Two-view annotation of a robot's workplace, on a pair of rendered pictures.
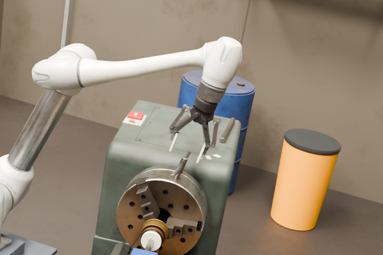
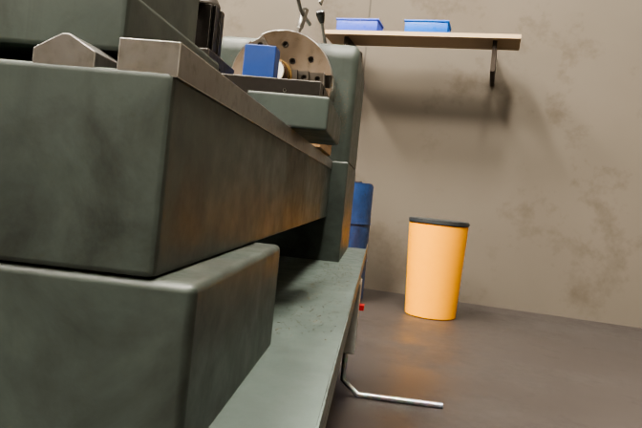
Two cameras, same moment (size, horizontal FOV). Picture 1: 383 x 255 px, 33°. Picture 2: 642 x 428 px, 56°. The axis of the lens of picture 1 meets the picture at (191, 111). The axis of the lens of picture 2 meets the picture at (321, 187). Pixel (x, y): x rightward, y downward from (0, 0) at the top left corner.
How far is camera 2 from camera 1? 148 cm
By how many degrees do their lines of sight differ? 20
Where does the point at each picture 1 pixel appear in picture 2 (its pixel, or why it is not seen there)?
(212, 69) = not seen: outside the picture
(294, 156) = (422, 232)
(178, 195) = (300, 46)
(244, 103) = (364, 194)
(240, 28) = not seen: hidden behind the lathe
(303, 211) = (439, 295)
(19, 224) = not seen: hidden behind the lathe
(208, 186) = (334, 65)
